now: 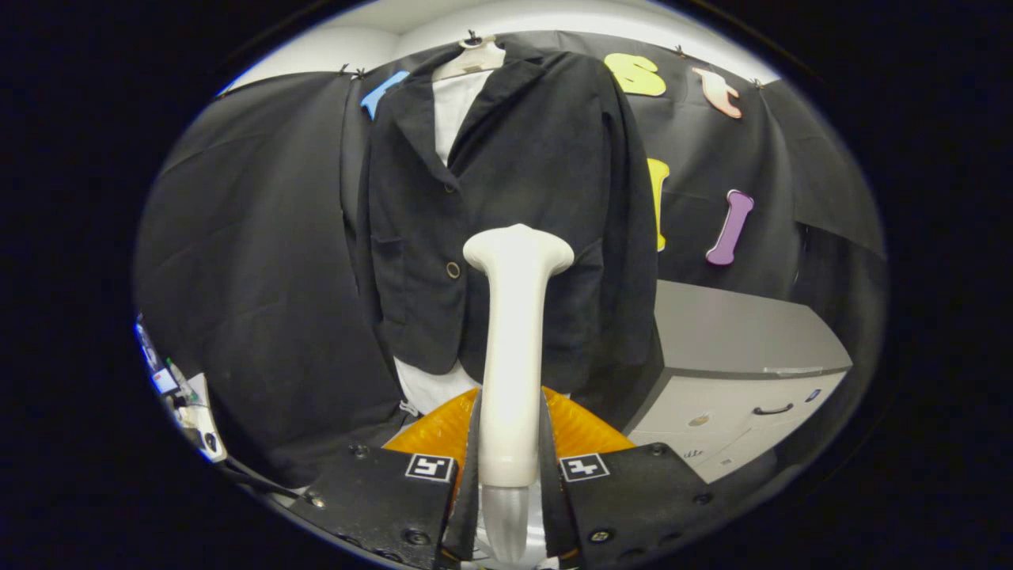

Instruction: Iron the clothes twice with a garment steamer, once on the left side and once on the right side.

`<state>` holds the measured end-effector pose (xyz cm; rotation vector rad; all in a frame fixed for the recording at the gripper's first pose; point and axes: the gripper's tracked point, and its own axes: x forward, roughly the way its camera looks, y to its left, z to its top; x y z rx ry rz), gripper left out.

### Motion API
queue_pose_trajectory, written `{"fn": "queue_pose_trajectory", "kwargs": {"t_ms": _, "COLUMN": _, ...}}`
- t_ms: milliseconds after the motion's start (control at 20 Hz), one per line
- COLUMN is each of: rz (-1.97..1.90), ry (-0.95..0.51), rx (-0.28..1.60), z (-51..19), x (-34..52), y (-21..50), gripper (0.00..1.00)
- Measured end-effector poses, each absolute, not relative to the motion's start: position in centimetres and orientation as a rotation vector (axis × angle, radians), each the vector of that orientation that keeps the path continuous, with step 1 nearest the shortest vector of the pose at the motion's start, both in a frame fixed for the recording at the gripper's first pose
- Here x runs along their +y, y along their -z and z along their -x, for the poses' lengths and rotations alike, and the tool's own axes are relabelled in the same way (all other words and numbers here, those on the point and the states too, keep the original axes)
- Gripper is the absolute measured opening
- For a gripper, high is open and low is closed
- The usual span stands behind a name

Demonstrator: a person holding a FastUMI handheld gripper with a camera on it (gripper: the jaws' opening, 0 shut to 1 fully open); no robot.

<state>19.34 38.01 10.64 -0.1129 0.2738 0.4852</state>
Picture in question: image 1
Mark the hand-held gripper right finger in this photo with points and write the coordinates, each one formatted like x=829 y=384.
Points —
x=633 y=499

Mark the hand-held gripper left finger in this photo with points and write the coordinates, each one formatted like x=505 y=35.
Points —
x=380 y=499

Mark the white garment steamer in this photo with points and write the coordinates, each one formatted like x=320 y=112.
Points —
x=514 y=356

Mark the black suit jacket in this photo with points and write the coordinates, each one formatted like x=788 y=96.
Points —
x=538 y=174

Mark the white shirt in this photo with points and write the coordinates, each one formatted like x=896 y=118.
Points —
x=455 y=111

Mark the white clothes hanger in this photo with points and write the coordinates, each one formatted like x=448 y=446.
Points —
x=475 y=59

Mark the black computer mouse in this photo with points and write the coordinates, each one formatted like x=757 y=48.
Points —
x=210 y=442

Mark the grey cabinet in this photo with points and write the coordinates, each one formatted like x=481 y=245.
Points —
x=736 y=332

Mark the white side desk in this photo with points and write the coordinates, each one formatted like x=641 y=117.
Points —
x=202 y=412

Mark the clear plastic bottle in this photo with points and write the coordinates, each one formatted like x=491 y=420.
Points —
x=184 y=388

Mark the black backdrop cloth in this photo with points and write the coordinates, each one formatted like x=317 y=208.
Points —
x=261 y=237

